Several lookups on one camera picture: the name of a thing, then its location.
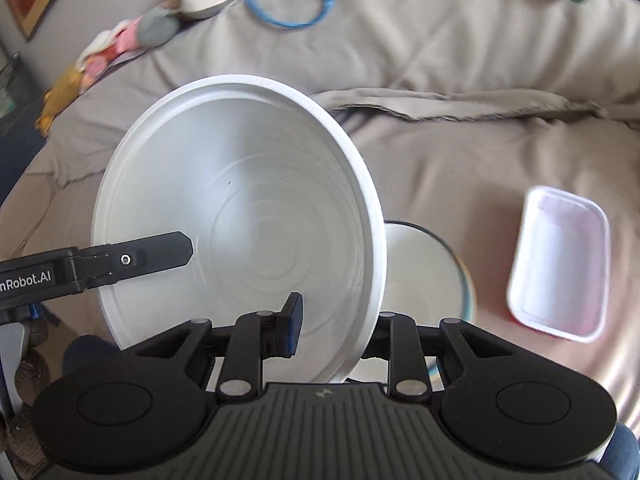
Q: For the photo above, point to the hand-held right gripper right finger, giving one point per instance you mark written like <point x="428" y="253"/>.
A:
<point x="397" y="332"/>

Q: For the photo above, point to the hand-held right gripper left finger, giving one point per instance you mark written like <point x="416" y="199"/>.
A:
<point x="295" y="325"/>

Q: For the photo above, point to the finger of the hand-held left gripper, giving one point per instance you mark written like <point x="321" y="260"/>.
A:
<point x="140" y="257"/>

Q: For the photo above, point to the blue enamel bowl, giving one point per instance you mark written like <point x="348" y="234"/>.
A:
<point x="420" y="270"/>

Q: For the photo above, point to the white bowl with orange print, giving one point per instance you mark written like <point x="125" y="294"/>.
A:
<point x="240" y="185"/>

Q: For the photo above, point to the person's leg in blue trousers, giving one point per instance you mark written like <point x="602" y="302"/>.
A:
<point x="622" y="452"/>
<point x="85" y="355"/>

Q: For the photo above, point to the brown fuzzy cloth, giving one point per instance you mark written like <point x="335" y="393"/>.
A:
<point x="30" y="375"/>

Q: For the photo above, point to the red tray with white inside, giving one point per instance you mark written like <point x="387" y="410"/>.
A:
<point x="560" y="260"/>

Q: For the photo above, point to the yellow plush toy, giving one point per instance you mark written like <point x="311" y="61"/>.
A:
<point x="62" y="92"/>

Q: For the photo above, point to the pink plush toy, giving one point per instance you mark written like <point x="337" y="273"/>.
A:
<point x="122" y="37"/>

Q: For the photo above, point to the grey plush toy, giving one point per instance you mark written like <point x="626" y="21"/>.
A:
<point x="157" y="27"/>

